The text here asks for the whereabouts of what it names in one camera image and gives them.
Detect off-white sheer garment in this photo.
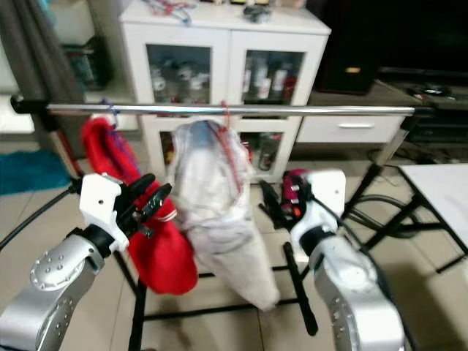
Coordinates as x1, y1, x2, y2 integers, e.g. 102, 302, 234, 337
167, 119, 280, 312

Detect blue floor mat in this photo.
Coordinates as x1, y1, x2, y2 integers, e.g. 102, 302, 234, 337
0, 150, 70, 195

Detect black floor speaker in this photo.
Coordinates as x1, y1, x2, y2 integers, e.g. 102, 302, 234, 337
314, 0, 381, 94

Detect small black device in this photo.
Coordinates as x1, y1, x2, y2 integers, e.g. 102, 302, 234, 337
243, 6, 273, 23

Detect magenta vacuum cleaner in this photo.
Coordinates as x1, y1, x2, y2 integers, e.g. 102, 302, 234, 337
282, 168, 312, 198

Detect purple clothes hanger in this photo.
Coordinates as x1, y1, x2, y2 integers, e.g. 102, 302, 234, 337
102, 99, 121, 132

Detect white glass door cabinet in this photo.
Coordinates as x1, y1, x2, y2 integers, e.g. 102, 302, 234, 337
119, 0, 331, 184

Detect red clothes hanger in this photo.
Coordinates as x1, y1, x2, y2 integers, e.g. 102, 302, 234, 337
205, 101, 242, 191

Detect grey curtain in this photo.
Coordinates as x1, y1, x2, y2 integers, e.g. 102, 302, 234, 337
0, 0, 88, 154

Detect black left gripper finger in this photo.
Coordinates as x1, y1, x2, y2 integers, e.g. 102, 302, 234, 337
126, 173, 156, 202
137, 183, 174, 222

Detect black clothes rack silver rail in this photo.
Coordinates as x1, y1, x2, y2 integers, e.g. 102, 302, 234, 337
11, 95, 439, 351

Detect white table black legs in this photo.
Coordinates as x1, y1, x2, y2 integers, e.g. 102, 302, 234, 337
399, 163, 468, 246

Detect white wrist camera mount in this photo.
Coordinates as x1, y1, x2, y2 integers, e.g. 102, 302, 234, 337
289, 170, 347, 257
79, 173, 124, 253

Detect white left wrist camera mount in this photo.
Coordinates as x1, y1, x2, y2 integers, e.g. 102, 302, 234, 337
79, 173, 124, 253

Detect red garment white stripes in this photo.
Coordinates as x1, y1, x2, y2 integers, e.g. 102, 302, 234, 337
80, 117, 198, 295

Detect low stand white drawer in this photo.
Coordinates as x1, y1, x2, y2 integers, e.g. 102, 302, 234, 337
296, 80, 468, 145

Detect black television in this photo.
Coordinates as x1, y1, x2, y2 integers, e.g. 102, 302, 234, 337
380, 0, 468, 80

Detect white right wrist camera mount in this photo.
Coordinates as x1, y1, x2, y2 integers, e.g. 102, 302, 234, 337
289, 170, 347, 257

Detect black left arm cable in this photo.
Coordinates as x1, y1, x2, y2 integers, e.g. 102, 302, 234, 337
0, 183, 81, 249

